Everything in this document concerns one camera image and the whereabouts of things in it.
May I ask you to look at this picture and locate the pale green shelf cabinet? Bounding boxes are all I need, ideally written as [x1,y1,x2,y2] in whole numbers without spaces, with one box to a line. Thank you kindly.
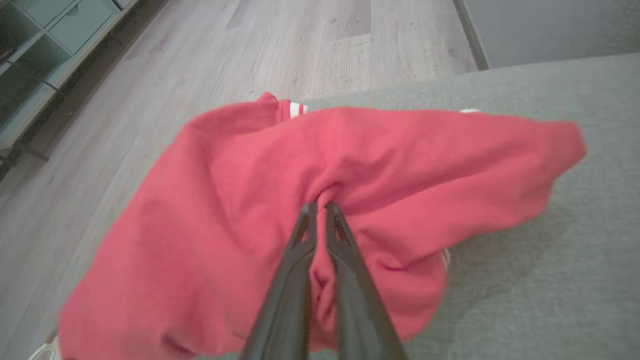
[0,0,140,181]

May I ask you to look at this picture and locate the large grey sofa seat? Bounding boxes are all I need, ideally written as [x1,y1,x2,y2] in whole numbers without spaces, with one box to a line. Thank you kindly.
[197,52,640,360]

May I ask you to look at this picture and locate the red jersey with white stripes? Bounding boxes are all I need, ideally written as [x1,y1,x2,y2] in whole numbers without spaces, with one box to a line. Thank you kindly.
[30,91,588,360]

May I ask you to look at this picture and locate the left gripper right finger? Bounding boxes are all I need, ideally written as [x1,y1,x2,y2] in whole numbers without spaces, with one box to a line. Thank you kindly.
[325,202,408,360]

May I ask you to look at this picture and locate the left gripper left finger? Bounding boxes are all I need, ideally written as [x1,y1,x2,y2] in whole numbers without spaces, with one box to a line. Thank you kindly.
[240,202,319,360]

